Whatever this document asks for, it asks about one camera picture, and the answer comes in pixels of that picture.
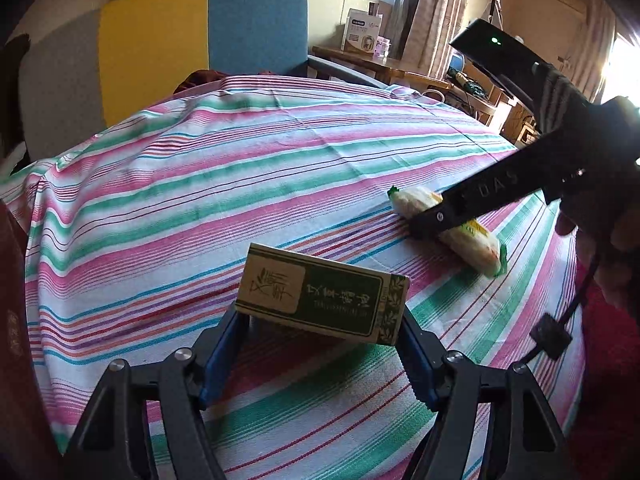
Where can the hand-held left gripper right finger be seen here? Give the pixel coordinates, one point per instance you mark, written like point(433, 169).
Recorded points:
point(420, 365)

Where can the beige patterned curtain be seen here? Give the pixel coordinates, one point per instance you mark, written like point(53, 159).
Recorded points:
point(440, 10)

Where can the white printed carton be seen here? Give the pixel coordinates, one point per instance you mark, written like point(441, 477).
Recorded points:
point(360, 30)

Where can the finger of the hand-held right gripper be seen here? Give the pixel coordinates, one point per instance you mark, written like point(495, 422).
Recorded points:
point(450, 210)

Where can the grey yellow blue chair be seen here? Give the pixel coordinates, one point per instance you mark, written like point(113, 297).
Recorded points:
point(150, 50)

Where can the small pink container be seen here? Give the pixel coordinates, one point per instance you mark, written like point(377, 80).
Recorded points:
point(384, 46)

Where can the red fabric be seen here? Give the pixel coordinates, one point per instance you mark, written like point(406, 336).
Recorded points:
point(615, 370)

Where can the wooden stool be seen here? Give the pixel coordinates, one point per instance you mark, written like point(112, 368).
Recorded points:
point(482, 110)

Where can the wooden desk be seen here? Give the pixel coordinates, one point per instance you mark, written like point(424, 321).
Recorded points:
point(380, 66)

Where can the green and beige box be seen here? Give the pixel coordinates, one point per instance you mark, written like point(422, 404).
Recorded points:
point(325, 295)

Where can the striped tablecloth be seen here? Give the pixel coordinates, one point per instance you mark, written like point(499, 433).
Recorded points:
point(200, 185)

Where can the dark red cloth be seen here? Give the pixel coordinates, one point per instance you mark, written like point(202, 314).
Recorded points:
point(205, 80)

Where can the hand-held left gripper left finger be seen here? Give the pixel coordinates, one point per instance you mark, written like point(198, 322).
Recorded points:
point(220, 365)

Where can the person's right hand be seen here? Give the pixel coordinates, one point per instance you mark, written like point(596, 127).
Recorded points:
point(625, 250)

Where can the green cracker packet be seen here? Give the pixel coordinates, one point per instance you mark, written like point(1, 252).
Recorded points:
point(480, 250)

